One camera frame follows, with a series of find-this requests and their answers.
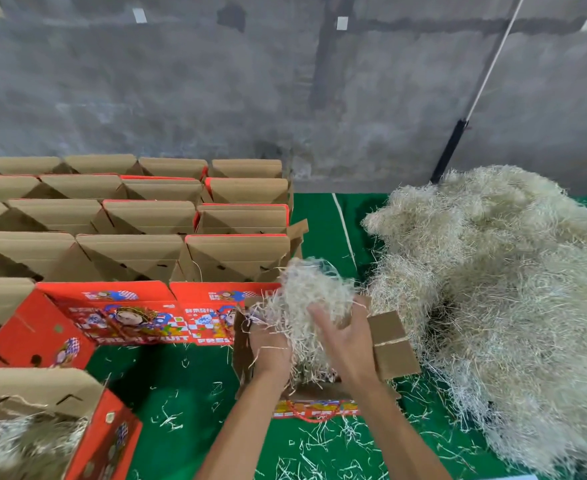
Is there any person's right hand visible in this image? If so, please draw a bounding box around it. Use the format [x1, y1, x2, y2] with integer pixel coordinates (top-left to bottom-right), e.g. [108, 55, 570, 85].
[306, 297, 381, 393]

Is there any person's left hand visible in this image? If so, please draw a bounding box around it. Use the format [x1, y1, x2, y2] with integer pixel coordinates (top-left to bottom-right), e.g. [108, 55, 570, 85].
[244, 319, 296, 388]

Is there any red printed cardboard box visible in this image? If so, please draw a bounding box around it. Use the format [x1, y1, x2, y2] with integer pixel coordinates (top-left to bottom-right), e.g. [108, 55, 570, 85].
[0, 367, 143, 480]
[230, 295, 423, 424]

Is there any handful of shredded filler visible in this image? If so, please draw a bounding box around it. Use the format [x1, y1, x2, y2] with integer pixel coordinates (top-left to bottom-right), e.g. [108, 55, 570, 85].
[0, 413, 87, 480]
[247, 257, 361, 387]

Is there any pile of shredded paper filler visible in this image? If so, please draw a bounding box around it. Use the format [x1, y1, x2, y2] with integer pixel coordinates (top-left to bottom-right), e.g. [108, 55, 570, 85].
[360, 163, 587, 480]

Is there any group of red fruit boxes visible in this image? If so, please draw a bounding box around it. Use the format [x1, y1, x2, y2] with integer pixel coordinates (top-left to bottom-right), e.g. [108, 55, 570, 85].
[0, 155, 311, 369]

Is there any person's left forearm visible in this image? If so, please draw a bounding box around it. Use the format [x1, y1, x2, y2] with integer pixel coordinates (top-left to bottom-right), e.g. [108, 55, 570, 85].
[194, 369, 291, 480]

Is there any person's right forearm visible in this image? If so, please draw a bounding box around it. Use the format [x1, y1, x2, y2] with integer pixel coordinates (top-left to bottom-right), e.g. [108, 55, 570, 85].
[348, 379, 456, 480]

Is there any white pole with black grip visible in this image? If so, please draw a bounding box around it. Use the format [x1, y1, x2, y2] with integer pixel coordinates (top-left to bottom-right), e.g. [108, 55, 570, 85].
[430, 0, 528, 185]

